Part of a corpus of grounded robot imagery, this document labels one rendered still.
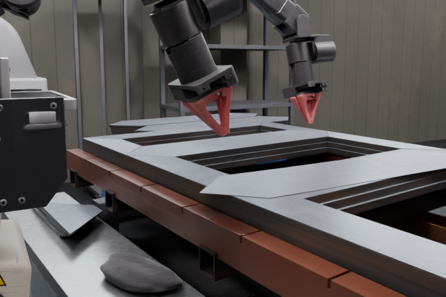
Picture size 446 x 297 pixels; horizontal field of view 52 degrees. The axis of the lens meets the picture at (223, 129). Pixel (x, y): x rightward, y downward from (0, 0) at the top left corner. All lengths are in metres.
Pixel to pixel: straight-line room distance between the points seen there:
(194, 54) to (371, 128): 5.77
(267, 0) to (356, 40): 4.95
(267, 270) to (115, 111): 3.93
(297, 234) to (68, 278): 0.48
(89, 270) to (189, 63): 0.53
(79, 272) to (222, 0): 0.61
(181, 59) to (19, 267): 0.39
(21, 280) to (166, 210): 0.30
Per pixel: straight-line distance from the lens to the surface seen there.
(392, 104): 6.59
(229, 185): 0.88
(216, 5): 0.66
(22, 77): 3.51
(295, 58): 1.17
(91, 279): 0.97
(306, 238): 0.69
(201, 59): 0.64
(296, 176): 0.96
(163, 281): 0.88
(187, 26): 0.63
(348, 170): 1.04
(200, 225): 0.84
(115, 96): 4.54
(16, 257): 0.79
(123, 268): 0.93
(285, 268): 0.67
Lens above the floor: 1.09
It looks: 8 degrees down
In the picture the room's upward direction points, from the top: straight up
